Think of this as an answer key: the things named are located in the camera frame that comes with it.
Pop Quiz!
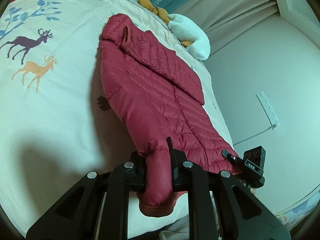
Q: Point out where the white power strip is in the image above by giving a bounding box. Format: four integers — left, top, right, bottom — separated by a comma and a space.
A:
256, 92, 280, 129

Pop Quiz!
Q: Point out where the deer print duvet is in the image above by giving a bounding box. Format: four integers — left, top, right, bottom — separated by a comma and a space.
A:
1, 0, 231, 235

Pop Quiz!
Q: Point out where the white goose plush toy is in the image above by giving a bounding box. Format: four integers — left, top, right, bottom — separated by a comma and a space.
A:
137, 0, 211, 61

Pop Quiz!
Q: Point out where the white power cable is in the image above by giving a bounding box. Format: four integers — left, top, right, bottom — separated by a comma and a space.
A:
233, 125, 277, 147

